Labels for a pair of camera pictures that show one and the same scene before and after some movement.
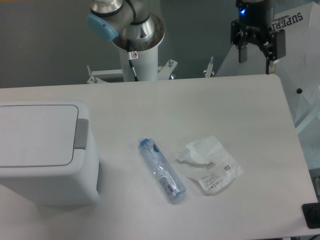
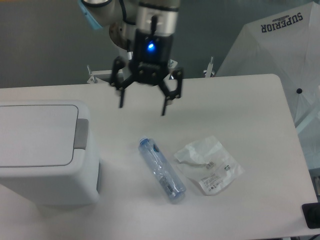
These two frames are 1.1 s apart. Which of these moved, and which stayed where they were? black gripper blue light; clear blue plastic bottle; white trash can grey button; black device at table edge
Moved: black gripper blue light
Stayed: clear blue plastic bottle; black device at table edge; white trash can grey button
